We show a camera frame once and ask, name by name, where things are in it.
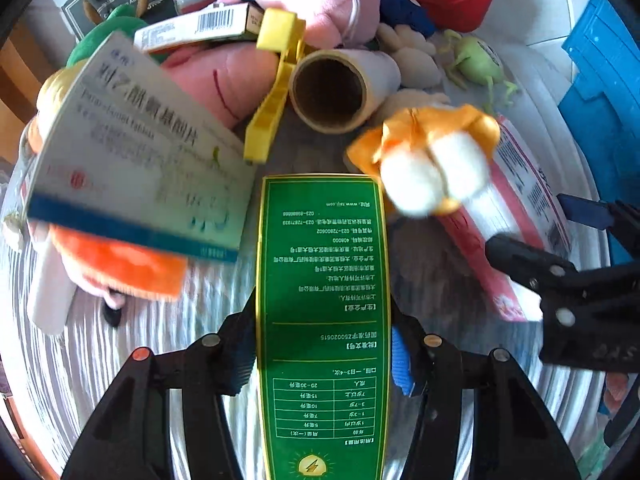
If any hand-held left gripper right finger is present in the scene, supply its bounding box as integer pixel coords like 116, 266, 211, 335
390, 309, 583, 480

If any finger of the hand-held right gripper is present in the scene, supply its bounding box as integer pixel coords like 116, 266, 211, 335
485, 234, 581, 307
557, 192, 640, 266

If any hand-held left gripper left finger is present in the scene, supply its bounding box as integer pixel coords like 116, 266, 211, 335
60, 302, 261, 480

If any pink white box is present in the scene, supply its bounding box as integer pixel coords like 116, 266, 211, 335
440, 115, 573, 322

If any green medicine box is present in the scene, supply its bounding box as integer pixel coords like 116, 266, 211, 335
255, 174, 392, 480

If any blue plastic crate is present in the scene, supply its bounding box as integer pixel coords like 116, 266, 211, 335
557, 0, 640, 211

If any orange-dressed pink plush toy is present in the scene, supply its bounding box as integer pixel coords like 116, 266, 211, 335
50, 42, 278, 328

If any orange white plush toy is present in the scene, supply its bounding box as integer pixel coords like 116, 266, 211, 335
345, 105, 501, 218

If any light green bug plush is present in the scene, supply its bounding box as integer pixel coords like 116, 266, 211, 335
442, 30, 519, 107

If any white blue medicine box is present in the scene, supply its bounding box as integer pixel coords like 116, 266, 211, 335
25, 30, 257, 263

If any white roll with cardboard core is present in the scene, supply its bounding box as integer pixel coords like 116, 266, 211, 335
288, 49, 402, 133

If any small white box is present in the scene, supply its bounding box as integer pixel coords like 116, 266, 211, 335
27, 225, 77, 336

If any beige plush toy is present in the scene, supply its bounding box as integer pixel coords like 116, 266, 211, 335
375, 22, 444, 92

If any dark blue plush toy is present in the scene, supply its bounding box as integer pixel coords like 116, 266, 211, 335
380, 0, 436, 38

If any yellow plastic clip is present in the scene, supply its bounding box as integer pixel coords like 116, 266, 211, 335
243, 8, 307, 163

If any white barcode box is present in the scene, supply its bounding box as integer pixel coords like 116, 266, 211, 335
134, 2, 265, 54

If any green plush toy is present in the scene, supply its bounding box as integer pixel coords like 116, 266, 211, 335
66, 5, 148, 68

